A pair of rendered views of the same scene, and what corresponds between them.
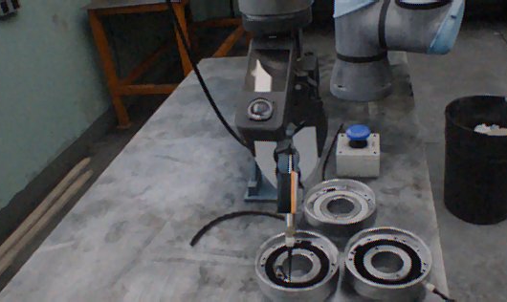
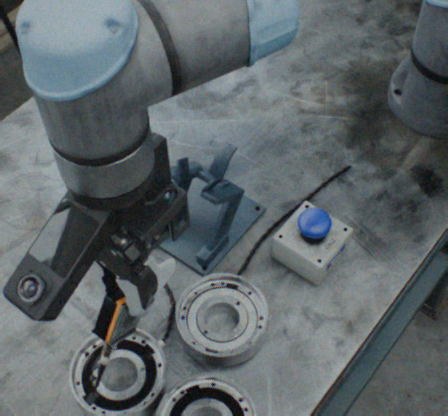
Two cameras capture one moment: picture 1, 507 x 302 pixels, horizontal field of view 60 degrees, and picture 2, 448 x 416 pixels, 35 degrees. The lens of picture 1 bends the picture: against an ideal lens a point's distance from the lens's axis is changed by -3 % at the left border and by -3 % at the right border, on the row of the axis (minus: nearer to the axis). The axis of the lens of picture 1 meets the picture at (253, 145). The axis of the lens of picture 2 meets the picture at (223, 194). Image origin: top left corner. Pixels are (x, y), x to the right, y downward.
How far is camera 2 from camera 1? 45 cm
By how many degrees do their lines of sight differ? 29
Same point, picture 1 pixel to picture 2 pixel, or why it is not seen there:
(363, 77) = (428, 102)
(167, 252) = not seen: hidden behind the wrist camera
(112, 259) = not seen: outside the picture
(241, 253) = (93, 314)
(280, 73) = (73, 251)
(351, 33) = (431, 35)
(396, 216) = (287, 358)
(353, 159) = (291, 253)
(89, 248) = not seen: outside the picture
